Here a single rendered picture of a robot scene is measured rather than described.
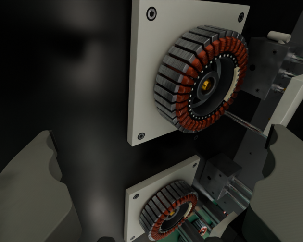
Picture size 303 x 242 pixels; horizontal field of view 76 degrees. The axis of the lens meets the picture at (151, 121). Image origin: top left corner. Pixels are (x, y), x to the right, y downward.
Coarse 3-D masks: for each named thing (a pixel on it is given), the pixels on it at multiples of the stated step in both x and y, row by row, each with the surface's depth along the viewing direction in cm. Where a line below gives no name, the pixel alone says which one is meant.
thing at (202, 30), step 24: (192, 48) 16; (216, 48) 17; (240, 48) 19; (168, 72) 17; (192, 72) 16; (216, 72) 20; (240, 72) 21; (168, 96) 18; (192, 96) 22; (216, 96) 23; (168, 120) 21; (192, 120) 20
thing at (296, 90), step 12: (300, 60) 25; (288, 72) 27; (300, 84) 16; (288, 96) 17; (300, 96) 17; (276, 108) 18; (288, 108) 17; (300, 108) 18; (276, 120) 18; (288, 120) 19; (300, 120) 18; (264, 132) 19; (300, 132) 19
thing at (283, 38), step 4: (268, 32) 27; (272, 32) 26; (276, 32) 26; (268, 36) 26; (272, 36) 26; (276, 36) 26; (280, 36) 25; (284, 36) 25; (288, 36) 25; (276, 40) 26; (280, 40) 25; (284, 40) 25; (288, 40) 25
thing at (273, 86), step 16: (256, 48) 27; (272, 48) 26; (288, 48) 24; (256, 64) 28; (272, 64) 26; (288, 64) 26; (256, 80) 28; (272, 80) 27; (256, 96) 29; (272, 96) 29
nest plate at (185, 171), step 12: (192, 156) 36; (168, 168) 33; (180, 168) 33; (192, 168) 36; (144, 180) 30; (156, 180) 30; (168, 180) 33; (180, 180) 35; (192, 180) 39; (132, 192) 28; (144, 192) 30; (156, 192) 32; (132, 204) 30; (144, 204) 32; (132, 216) 32; (132, 228) 34; (132, 240) 37
